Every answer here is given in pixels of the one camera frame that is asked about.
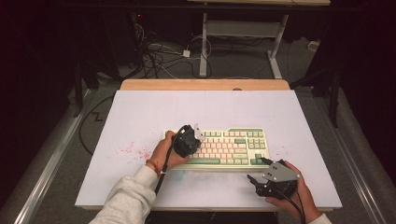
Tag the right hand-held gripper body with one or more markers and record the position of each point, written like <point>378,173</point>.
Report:
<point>278,174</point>

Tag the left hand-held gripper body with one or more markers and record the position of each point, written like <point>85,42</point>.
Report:
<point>186,143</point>

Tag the cream pink green keyboard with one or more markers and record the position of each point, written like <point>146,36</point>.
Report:
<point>230,146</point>

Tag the person's left hand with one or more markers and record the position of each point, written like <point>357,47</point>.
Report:
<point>162,155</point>

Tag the person's right hand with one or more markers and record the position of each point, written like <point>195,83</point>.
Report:
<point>303,199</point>

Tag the white table mat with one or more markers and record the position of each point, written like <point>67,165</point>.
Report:
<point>202,109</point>

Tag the white power adapter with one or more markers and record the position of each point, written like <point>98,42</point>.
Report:
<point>186,53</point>

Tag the black metal stand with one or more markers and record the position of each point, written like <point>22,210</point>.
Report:
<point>77,93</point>
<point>334,99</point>

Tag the white power strip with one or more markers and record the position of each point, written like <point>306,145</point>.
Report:
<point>313,45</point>

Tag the metal floor rail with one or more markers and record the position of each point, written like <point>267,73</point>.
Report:
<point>358,183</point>
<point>46,174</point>

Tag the white metal desk frame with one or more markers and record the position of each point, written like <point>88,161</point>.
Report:
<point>204,46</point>

